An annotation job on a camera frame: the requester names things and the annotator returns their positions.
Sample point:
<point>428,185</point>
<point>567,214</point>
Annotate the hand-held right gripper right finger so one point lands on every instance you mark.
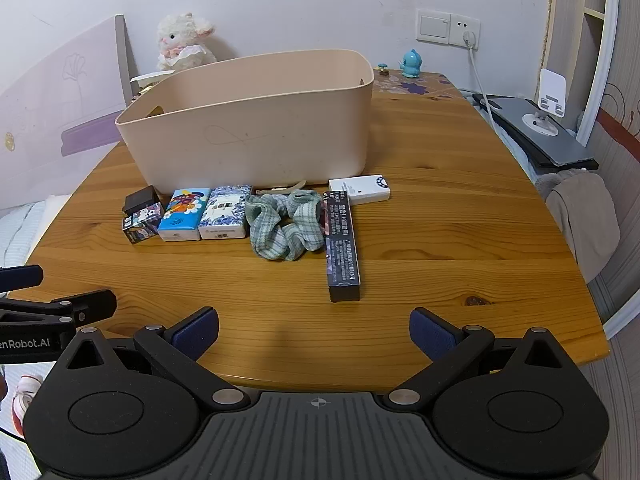
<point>429,334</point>

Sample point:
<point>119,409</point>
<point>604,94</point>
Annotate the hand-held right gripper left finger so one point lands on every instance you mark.
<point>197,334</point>

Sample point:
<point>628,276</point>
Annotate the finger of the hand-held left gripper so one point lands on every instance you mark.
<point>95,304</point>
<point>22,276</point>

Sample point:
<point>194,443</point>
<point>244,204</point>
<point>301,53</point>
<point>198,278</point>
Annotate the small dark printed box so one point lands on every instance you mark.
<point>142,225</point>

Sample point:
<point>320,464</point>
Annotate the small black box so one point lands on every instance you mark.
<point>142,196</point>

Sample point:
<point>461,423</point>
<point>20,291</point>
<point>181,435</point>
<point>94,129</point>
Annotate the blue cartoon tissue pack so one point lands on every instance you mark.
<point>184,212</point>

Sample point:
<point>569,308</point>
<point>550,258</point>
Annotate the blue white patterned tissue pack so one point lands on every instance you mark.
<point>224,212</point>

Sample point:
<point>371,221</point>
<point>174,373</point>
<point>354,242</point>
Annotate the green checked cloth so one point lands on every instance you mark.
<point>280,232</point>

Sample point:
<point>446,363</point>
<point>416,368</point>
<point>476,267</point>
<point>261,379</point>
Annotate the white box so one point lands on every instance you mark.
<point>362,187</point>

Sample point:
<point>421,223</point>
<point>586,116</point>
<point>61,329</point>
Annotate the beige plastic storage bin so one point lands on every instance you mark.
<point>250,130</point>

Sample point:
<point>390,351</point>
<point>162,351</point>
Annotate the white quilted blanket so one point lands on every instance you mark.
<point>25,230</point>

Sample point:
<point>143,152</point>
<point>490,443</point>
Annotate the white red shoe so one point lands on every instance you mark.
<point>27,400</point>

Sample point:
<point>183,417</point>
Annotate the pink purple bed headboard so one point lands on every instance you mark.
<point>50,110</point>

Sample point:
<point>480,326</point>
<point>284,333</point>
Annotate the grey cloth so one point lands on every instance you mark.
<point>585,220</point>

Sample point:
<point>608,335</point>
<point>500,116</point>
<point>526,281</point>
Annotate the black flat device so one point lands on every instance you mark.
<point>505,130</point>

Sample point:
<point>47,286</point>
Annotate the gold tissue box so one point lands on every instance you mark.
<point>147,80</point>

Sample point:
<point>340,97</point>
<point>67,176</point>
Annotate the grey laptop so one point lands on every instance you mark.
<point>545,130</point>

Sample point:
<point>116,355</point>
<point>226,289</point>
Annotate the brown floral table mat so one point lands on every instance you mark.
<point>420,85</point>

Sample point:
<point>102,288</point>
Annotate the tiny mushroom figure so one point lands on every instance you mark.
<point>383,68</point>

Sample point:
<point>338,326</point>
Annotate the blue toy figure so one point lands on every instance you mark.
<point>412,65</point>

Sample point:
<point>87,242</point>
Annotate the white phone stand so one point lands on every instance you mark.
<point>550,87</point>

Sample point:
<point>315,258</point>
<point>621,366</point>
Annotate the white plush lamb toy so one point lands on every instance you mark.
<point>177,35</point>

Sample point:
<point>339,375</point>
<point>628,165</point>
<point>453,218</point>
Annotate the beige shelf cabinet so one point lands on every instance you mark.
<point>600,35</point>

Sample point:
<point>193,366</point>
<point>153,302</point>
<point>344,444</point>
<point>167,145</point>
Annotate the white wall switch socket panel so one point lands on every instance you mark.
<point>440,27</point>

